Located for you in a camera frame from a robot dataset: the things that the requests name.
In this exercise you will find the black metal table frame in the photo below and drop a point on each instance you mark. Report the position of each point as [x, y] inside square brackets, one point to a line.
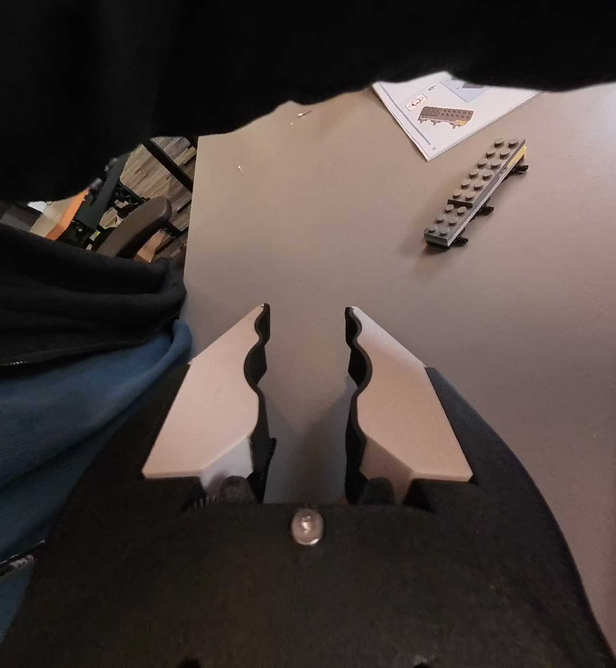
[169, 162]

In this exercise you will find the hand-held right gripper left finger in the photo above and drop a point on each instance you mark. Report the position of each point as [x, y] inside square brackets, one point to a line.
[209, 412]

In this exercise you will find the orange table top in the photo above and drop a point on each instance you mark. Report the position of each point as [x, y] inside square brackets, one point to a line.
[68, 219]

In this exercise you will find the grey chair armrest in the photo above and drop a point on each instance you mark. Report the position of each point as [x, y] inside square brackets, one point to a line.
[141, 222]

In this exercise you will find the grey toy brick assembly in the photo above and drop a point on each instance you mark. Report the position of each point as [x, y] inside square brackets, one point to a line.
[470, 193]

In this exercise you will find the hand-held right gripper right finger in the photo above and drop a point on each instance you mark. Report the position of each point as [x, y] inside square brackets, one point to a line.
[407, 417]

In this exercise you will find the person's blue trousers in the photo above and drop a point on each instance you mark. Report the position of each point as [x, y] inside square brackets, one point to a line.
[52, 417]

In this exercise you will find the person's black hoodie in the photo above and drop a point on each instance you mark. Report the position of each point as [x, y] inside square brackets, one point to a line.
[52, 292]

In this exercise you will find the toy instruction booklet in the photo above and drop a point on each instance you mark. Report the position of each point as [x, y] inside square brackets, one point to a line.
[423, 120]

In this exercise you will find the grey desk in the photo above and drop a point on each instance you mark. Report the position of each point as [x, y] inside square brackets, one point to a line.
[339, 219]

